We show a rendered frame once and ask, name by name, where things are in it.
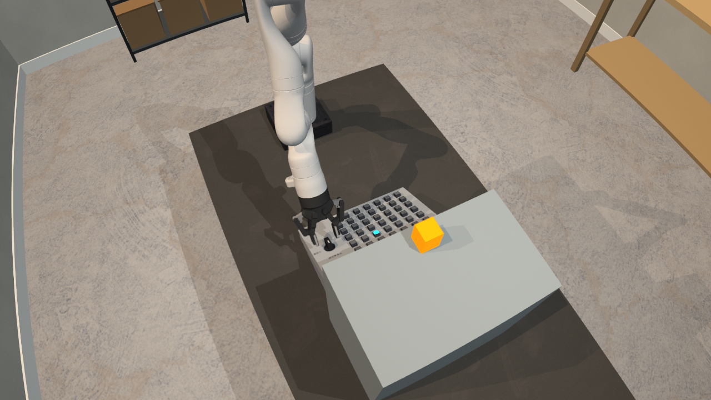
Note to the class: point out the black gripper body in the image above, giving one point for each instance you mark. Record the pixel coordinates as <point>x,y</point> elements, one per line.
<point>322,199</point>

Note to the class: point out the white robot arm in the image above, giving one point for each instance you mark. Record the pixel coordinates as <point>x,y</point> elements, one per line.
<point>290,57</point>

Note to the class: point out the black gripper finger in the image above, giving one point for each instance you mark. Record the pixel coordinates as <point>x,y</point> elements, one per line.
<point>310,231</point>
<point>339,203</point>

